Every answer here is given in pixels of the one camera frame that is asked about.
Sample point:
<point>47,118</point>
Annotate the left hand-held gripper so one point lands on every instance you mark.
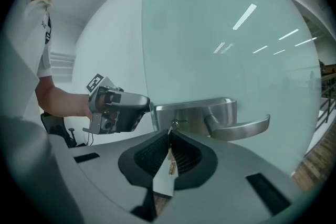
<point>95,84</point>

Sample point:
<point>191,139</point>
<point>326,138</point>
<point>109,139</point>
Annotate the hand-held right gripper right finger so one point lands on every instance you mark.
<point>231,181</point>

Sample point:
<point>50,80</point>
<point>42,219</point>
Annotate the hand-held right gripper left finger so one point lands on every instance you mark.
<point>110,178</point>

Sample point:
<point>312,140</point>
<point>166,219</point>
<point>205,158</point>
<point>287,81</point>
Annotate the frosted glass door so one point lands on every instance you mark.
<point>223,34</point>

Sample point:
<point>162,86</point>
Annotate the person's left forearm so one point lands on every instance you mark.
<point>63,102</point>

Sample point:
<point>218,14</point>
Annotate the person's left hand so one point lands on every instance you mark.
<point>105,105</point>

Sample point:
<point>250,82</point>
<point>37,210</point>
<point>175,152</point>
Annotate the black office chair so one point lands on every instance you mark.
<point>59,128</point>

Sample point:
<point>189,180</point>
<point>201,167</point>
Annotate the person's white shirt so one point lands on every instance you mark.
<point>42,42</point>

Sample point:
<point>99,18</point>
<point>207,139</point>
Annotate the black metal railing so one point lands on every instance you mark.
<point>326,102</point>

